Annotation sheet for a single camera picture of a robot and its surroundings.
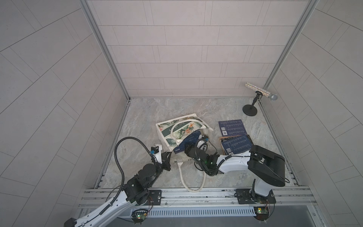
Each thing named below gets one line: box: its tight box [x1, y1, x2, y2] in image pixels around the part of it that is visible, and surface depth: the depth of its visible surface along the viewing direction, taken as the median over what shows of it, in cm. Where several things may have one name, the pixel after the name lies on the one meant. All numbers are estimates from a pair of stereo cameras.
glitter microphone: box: [244, 82, 278, 102], surface depth 93 cm
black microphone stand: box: [242, 90, 264, 117], surface depth 108 cm
